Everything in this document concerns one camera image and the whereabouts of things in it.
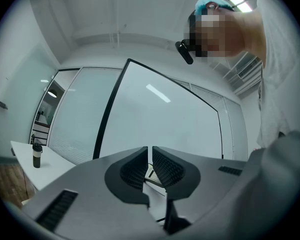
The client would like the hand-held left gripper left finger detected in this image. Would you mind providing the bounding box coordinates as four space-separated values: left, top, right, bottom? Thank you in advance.
22 145 166 240

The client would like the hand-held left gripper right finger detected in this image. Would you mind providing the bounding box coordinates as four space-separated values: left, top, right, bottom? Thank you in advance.
151 145 248 235

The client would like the black framed whiteboard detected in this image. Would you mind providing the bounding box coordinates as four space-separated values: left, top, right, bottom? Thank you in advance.
92 58 225 160

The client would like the white office desk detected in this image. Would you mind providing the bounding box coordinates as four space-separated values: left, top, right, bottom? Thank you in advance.
10 140 77 192

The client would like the black travel tumbler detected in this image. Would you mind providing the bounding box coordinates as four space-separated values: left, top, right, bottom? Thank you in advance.
31 142 43 169

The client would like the white air conditioner grille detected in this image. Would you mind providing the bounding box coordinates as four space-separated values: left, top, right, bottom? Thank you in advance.
236 58 263 81

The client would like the person's head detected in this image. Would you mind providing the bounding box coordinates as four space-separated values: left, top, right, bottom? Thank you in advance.
187 2 266 60

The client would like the blue hair cap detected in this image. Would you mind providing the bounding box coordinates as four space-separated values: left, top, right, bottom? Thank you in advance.
194 0 235 15

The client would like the long ceiling light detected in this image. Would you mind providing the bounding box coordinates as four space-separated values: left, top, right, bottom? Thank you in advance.
227 0 253 13

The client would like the black head-worn camera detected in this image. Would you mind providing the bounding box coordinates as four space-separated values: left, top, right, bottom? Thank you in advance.
174 40 195 65

